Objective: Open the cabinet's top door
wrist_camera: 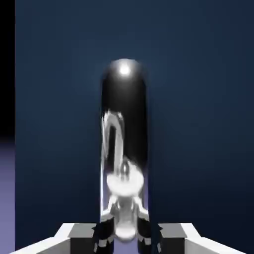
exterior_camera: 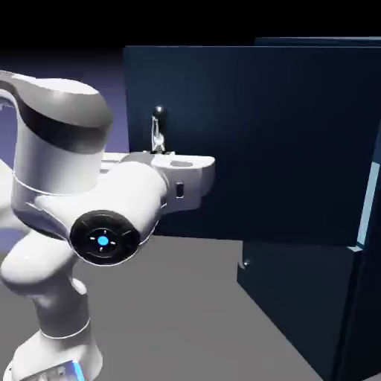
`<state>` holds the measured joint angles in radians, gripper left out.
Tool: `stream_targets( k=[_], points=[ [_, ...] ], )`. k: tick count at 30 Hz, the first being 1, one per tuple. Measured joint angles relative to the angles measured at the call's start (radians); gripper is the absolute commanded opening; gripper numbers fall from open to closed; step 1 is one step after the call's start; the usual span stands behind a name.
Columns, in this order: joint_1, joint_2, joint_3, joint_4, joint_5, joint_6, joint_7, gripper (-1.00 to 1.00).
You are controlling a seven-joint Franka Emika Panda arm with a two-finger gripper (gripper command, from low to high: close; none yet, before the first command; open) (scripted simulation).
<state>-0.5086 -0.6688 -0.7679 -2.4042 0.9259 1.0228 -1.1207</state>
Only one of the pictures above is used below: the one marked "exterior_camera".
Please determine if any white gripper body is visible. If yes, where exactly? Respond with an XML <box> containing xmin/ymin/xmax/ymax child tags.
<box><xmin>100</xmin><ymin>150</ymin><xmax>217</xmax><ymax>213</ymax></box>

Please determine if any large dark blue cabinet door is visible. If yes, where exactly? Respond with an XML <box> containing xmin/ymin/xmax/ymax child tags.
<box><xmin>122</xmin><ymin>45</ymin><xmax>381</xmax><ymax>247</ymax></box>

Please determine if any small dark blue cabinet door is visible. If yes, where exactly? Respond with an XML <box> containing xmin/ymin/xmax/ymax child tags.
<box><xmin>237</xmin><ymin>240</ymin><xmax>363</xmax><ymax>381</ymax></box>

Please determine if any dark blue cabinet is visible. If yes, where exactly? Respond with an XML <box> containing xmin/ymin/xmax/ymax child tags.
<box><xmin>237</xmin><ymin>36</ymin><xmax>381</xmax><ymax>381</ymax></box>

